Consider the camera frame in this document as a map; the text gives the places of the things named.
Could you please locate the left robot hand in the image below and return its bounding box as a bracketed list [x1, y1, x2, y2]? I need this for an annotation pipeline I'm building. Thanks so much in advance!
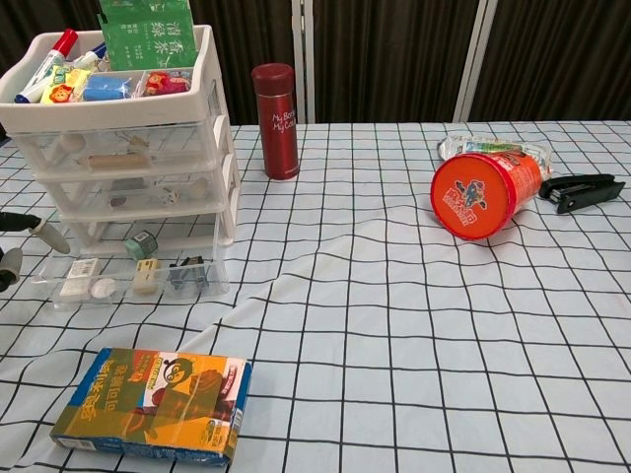
[0, 211, 72, 293]

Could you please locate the black binder clip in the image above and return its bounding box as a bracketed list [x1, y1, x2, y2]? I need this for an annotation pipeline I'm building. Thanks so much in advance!
[168, 255, 206, 292]

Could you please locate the clear plastic drawer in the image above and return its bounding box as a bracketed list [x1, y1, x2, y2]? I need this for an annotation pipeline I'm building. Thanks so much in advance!
[29, 214, 233, 312]
[9, 115, 219, 174]
[41, 162, 228, 219]

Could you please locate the green small cube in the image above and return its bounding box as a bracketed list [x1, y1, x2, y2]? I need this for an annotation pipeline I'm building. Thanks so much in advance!
[122, 231, 159, 261]

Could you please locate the white drawer organizer box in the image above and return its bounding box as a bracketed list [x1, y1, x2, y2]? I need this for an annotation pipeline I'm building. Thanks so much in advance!
[0, 24, 243, 255]

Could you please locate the yellow blue cookie box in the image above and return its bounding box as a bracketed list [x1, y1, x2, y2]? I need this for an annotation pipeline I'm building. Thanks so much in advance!
[48, 347, 253, 467]

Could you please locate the white barcode eraser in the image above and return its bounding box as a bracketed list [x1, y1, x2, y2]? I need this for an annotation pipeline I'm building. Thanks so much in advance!
[57, 259, 103, 298]

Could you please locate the white round disc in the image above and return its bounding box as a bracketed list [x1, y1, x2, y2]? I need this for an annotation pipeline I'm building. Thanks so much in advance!
[87, 278, 118, 301]

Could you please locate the wooden cylinder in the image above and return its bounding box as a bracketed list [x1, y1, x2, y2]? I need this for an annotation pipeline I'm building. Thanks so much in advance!
[88, 153, 150, 170]

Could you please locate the yellow lion print pack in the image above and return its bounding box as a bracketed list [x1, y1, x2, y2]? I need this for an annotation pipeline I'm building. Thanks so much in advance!
[37, 81, 86, 106]

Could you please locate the beige eraser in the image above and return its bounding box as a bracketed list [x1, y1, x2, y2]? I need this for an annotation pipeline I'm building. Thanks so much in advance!
[131, 258, 162, 296]

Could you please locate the yellow green-print pack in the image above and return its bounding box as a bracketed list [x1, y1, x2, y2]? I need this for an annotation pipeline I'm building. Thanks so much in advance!
[41, 63, 95, 89]

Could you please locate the blue small packet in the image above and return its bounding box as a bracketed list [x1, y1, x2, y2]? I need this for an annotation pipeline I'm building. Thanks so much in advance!
[81, 73, 137, 102]

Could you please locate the blue-capped whiteboard marker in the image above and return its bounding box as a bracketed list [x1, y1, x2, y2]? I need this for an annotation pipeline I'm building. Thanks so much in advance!
[72, 41, 108, 69]

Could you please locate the red-capped whiteboard marker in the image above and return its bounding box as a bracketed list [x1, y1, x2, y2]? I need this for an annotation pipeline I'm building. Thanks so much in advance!
[13, 28, 80, 103]

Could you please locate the red small packet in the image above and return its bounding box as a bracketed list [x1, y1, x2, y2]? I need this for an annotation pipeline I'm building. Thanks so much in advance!
[142, 70, 192, 96]

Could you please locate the green tea packet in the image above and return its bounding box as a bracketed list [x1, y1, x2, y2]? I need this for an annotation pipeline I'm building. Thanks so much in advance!
[98, 0, 198, 72]

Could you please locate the dark red thermos bottle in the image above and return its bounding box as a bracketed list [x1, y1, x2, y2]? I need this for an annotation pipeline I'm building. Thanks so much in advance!
[250, 62, 301, 182]

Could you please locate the dark folding screen partition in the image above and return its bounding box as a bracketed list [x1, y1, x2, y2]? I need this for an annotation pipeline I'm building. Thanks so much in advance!
[0, 0, 631, 127]

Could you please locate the orange instant noodle cup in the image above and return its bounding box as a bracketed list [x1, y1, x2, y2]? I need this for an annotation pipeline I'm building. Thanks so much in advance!
[429, 150, 546, 241]

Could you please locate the silver snack packet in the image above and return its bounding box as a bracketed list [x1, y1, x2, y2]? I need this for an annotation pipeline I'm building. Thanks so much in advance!
[437, 133, 556, 181]

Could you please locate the black stapler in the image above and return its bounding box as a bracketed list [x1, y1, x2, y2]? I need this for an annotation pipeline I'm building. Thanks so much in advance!
[537, 173, 627, 215]

